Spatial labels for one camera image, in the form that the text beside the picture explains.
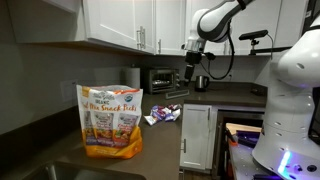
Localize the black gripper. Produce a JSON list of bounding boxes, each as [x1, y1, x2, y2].
[[184, 50, 203, 83]]

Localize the dark purple sachet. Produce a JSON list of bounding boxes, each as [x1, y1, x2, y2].
[[160, 105, 173, 114]]

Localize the steel electric kettle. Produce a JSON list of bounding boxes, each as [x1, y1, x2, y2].
[[194, 75, 211, 93]]

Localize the toaster oven glass door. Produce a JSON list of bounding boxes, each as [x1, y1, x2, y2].
[[165, 89, 190, 100]]

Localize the black toaster oven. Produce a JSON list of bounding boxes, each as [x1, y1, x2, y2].
[[143, 67, 181, 95]]

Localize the white paper towel roll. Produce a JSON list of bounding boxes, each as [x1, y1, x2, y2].
[[125, 66, 142, 90]]

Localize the white lower cabinet door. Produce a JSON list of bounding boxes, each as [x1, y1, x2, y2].
[[179, 103, 213, 171]]

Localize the wooden board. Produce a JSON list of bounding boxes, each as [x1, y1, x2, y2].
[[225, 122, 263, 136]]

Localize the black clamp bars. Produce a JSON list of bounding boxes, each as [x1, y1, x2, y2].
[[234, 129, 262, 149]]

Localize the orange white snack pack bag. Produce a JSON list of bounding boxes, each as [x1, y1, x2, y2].
[[76, 84, 144, 160]]

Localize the metal robot mounting plate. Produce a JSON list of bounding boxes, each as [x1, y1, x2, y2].
[[228, 143, 284, 180]]

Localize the steel kitchen sink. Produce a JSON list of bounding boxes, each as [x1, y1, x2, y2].
[[19, 160, 148, 180]]

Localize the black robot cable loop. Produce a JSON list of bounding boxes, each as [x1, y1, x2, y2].
[[199, 19, 236, 81]]

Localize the black exterior camera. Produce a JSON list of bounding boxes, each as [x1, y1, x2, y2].
[[238, 29, 270, 42]]

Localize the orange handled tool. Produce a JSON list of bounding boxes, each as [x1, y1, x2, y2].
[[225, 130, 239, 147]]

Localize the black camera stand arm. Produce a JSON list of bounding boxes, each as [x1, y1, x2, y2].
[[249, 39, 292, 56]]

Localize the white upper wall cabinets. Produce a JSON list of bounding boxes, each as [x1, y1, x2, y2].
[[6, 0, 309, 57]]

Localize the white wall outlet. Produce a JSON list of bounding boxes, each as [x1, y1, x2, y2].
[[59, 79, 79, 103]]

